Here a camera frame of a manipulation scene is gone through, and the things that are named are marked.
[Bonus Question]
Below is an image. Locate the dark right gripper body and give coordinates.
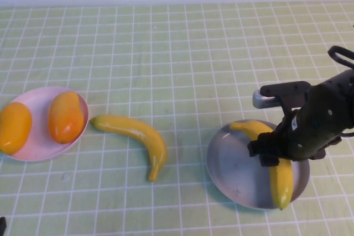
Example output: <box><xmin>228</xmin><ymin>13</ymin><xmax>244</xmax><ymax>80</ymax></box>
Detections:
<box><xmin>276</xmin><ymin>81</ymin><xmax>354</xmax><ymax>162</ymax></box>

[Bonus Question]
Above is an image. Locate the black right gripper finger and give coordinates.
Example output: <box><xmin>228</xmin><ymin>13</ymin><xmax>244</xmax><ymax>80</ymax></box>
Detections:
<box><xmin>259</xmin><ymin>155</ymin><xmax>280</xmax><ymax>167</ymax></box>
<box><xmin>247</xmin><ymin>132</ymin><xmax>279</xmax><ymax>157</ymax></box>

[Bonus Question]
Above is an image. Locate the yellow toy banana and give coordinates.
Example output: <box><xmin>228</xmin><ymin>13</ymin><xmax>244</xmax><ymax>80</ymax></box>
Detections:
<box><xmin>230</xmin><ymin>120</ymin><xmax>294</xmax><ymax>211</ymax></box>
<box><xmin>90</xmin><ymin>114</ymin><xmax>169</xmax><ymax>183</ymax></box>

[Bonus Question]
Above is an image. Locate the oblong orange toy mango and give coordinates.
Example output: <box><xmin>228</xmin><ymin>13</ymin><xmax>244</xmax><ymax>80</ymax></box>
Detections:
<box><xmin>0</xmin><ymin>102</ymin><xmax>33</xmax><ymax>156</ymax></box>

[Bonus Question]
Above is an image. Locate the curved yellow-orange toy mango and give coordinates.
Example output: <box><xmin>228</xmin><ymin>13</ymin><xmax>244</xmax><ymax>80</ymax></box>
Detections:
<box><xmin>48</xmin><ymin>91</ymin><xmax>85</xmax><ymax>145</ymax></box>

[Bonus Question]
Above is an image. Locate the blue round plate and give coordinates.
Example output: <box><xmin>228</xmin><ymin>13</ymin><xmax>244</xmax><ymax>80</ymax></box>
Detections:
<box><xmin>206</xmin><ymin>121</ymin><xmax>310</xmax><ymax>210</ymax></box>

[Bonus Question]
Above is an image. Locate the pink round plate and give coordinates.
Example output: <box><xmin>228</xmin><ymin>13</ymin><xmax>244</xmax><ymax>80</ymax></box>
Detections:
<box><xmin>0</xmin><ymin>86</ymin><xmax>90</xmax><ymax>163</ymax></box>

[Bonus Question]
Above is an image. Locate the green checked tablecloth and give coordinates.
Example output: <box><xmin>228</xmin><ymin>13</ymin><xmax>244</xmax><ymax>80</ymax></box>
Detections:
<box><xmin>0</xmin><ymin>1</ymin><xmax>354</xmax><ymax>236</ymax></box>

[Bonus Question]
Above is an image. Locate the black camera mounting bracket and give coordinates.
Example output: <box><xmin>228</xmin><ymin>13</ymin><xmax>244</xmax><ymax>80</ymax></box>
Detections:
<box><xmin>259</xmin><ymin>81</ymin><xmax>311</xmax><ymax>115</ymax></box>

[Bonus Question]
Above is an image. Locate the black looped cable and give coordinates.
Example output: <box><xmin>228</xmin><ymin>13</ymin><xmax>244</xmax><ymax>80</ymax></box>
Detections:
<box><xmin>327</xmin><ymin>45</ymin><xmax>354</xmax><ymax>69</ymax></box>

